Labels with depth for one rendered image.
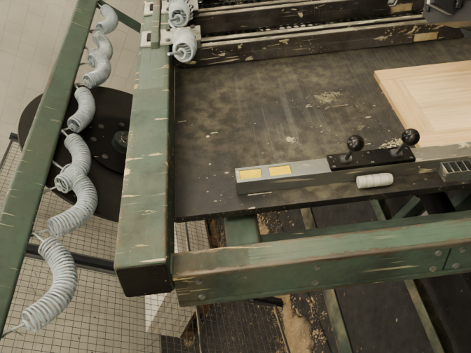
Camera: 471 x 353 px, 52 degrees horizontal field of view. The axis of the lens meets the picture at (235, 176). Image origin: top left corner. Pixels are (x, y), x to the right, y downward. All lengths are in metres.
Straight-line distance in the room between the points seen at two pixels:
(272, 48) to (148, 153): 0.66
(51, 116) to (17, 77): 5.15
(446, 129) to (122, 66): 5.80
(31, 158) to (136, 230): 0.82
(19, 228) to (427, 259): 1.09
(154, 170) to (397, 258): 0.55
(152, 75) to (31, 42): 5.48
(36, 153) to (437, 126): 1.25
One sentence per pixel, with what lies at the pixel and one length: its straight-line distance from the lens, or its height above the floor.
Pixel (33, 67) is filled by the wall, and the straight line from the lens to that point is 6.97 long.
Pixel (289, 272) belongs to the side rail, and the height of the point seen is 1.64.
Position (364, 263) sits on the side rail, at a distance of 1.00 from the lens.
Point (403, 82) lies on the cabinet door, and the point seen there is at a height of 1.25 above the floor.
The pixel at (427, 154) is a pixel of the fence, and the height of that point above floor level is 1.32.
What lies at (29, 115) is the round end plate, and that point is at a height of 2.22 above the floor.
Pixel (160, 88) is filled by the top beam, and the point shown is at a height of 1.90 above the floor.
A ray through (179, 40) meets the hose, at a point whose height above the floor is 1.89.
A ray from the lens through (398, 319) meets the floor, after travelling 3.11.
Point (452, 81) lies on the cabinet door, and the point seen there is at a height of 1.14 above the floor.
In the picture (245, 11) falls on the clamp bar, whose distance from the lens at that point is 1.81.
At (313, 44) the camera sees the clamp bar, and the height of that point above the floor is 1.45.
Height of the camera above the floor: 2.13
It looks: 22 degrees down
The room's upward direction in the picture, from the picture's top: 73 degrees counter-clockwise
